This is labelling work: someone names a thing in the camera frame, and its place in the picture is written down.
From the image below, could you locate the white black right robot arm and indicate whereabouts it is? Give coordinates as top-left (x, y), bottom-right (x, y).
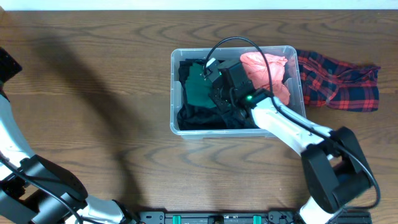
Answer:
top-left (204, 58), bottom-right (377, 223)

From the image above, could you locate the dark green garment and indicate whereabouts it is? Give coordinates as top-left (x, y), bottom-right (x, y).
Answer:
top-left (185, 63), bottom-right (216, 109)

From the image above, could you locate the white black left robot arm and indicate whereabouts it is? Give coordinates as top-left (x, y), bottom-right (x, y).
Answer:
top-left (1, 91), bottom-right (141, 223)

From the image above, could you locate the red black plaid shirt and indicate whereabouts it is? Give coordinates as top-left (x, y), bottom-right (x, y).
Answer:
top-left (297, 50), bottom-right (381, 112)

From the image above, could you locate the pink garment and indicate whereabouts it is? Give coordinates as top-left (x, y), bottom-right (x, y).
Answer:
top-left (240, 52), bottom-right (290, 105)

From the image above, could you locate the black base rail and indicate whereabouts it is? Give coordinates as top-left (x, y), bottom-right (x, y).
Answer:
top-left (136, 210), bottom-right (373, 224)

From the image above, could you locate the dark navy garment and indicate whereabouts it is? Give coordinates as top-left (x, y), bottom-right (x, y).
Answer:
top-left (221, 108), bottom-right (259, 129)

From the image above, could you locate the clear plastic storage container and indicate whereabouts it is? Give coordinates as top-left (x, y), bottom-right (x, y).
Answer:
top-left (170, 45), bottom-right (306, 139)

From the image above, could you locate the large black garment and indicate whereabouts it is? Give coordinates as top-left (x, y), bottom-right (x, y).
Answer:
top-left (177, 59), bottom-right (226, 131)

